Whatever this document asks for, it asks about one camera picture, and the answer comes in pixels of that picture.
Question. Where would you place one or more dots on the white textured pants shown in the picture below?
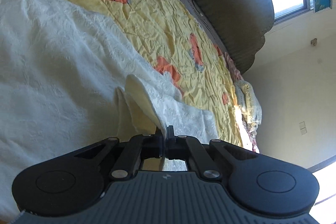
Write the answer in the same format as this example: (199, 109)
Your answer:
(70, 78)

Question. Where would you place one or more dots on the yellow carrot print quilt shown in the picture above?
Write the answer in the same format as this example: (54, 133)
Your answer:
(170, 39)

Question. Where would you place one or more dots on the striped grey pillow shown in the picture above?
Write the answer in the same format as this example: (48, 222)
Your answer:
(204, 23)

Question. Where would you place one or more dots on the folded cream blanket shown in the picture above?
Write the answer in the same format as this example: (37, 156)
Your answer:
(249, 105)

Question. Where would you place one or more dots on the pink cloth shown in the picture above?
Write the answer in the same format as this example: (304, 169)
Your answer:
(234, 72)

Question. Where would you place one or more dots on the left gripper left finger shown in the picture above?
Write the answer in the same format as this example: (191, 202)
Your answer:
(130, 155)

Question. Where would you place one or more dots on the white wall switch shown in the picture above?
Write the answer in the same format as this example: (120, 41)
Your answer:
(302, 128)

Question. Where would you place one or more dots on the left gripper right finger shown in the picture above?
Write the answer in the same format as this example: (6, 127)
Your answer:
(190, 150)

